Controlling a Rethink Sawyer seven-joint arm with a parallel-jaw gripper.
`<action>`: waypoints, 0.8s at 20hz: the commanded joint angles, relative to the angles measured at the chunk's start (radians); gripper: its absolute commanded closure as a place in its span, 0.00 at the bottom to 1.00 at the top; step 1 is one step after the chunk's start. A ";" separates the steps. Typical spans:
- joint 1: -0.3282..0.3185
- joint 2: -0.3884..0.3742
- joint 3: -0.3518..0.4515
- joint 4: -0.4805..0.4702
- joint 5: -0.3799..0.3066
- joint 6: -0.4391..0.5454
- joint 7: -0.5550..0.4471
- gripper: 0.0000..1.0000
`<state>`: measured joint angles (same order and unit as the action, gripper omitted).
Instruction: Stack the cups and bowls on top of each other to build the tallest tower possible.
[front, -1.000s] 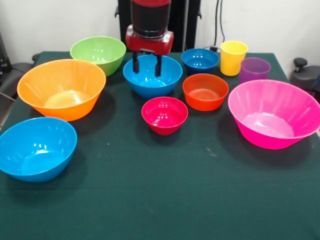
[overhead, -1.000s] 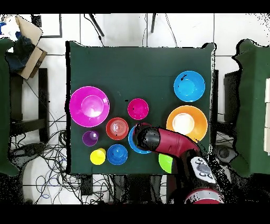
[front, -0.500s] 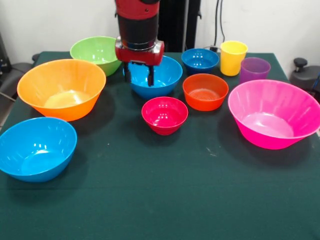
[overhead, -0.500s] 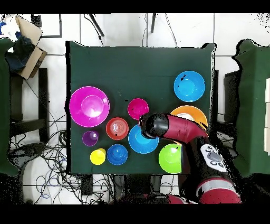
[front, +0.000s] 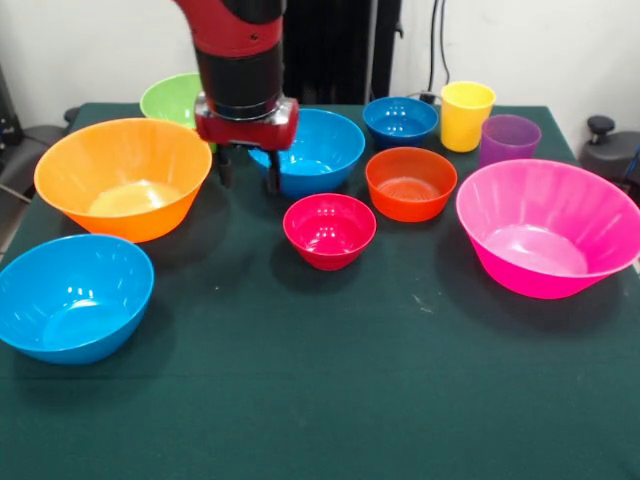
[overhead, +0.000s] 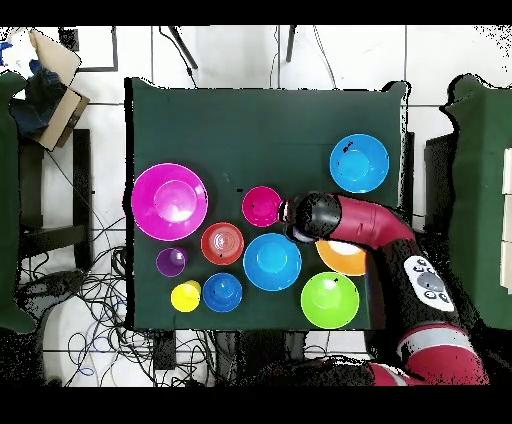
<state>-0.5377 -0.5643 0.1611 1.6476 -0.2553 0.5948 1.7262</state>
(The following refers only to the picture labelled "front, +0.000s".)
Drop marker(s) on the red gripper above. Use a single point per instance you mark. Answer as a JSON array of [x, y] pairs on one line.
[[245, 132]]

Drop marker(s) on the light blue bowl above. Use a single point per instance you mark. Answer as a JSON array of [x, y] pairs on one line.
[[325, 145], [70, 300]]

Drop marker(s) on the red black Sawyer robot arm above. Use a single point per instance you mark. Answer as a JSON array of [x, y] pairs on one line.
[[240, 70]]

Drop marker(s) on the small crimson bowl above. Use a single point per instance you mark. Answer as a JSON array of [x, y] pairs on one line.
[[329, 235]]

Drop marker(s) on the green bowl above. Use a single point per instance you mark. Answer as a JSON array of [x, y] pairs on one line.
[[170, 100]]

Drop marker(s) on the large orange bowl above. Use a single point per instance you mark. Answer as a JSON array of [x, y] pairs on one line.
[[120, 165]]

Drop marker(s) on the small dark blue bowl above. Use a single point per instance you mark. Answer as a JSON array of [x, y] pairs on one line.
[[400, 122]]

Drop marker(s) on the small red-orange bowl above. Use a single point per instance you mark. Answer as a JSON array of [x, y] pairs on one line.
[[410, 185]]

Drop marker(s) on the dark green table cloth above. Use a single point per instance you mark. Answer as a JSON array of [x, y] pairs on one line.
[[320, 375]]

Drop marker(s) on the grey base with black knob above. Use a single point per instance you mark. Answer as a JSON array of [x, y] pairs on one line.
[[607, 155], [35, 145]]

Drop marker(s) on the yellow cup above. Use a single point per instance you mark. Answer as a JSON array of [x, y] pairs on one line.
[[462, 120]]

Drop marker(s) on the purple cup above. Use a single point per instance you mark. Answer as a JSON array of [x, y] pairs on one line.
[[507, 142]]

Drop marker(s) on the large pink bowl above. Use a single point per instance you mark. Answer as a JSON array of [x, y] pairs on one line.
[[545, 220]]

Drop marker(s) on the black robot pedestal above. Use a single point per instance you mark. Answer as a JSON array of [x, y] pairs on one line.
[[330, 50]]

